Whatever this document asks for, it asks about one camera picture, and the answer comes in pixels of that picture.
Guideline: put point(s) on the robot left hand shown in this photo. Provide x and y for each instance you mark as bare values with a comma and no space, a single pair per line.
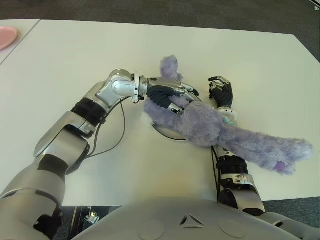
162,90

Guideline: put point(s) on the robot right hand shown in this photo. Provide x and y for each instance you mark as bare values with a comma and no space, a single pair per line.
225,96

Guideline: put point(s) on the purple plush doll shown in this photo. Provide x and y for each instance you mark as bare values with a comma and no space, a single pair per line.
200,120

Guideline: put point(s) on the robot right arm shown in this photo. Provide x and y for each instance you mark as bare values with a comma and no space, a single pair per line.
235,185

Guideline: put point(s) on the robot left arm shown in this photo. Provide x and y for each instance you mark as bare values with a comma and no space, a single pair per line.
75,130

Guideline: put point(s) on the white plate black rim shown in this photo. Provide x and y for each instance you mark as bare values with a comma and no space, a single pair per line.
170,135

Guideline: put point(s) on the pink plate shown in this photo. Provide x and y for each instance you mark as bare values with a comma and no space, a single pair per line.
7,37

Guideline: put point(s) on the grey robot torso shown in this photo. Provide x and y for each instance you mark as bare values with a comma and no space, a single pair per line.
175,220

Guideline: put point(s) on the metal table bracket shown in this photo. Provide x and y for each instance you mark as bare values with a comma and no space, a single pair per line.
91,215

